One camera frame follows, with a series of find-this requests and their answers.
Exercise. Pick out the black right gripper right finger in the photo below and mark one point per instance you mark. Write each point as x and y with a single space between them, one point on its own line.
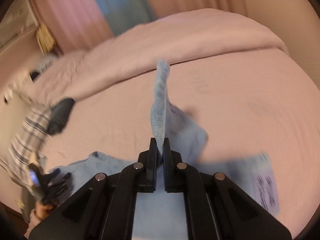
172 180

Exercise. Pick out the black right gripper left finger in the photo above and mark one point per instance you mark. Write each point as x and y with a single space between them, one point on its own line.
147 176

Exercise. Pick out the light blue denim pants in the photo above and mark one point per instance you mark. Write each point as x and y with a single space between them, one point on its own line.
106 204

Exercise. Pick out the left hand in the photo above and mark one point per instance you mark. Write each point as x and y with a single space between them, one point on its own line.
39 213

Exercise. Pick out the plaid pillow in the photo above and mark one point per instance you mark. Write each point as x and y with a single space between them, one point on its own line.
23 131

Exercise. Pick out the dark folded jeans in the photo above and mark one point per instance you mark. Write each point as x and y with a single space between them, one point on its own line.
60 115

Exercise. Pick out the pink bed sheet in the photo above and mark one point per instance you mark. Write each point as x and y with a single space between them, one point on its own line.
248 102

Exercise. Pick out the yellow curtain tassel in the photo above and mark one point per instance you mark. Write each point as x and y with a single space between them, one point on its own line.
45 39

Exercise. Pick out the pink folded duvet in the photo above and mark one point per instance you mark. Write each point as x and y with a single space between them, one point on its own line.
175 39

